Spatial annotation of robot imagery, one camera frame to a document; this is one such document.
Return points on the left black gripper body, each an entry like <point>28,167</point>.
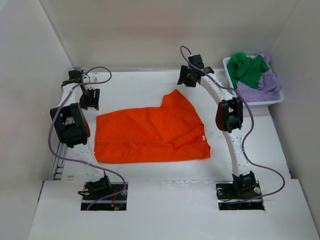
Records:
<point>88,100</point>

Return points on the orange t-shirt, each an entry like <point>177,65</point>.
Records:
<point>171,132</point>

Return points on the lavender t-shirt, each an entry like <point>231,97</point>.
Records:
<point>268,86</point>

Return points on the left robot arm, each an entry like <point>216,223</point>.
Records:
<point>96,178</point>

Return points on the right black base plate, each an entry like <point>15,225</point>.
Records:
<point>229,200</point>

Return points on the aluminium rail left edge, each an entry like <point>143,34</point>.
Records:
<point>60,160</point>

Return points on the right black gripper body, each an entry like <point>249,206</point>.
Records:
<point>185,77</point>

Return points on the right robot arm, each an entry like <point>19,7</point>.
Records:
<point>229,120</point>

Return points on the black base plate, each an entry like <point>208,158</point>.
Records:
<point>229,200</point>
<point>101,200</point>

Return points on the green t-shirt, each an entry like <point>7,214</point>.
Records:
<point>246,70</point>

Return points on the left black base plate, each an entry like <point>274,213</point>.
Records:
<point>101,200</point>

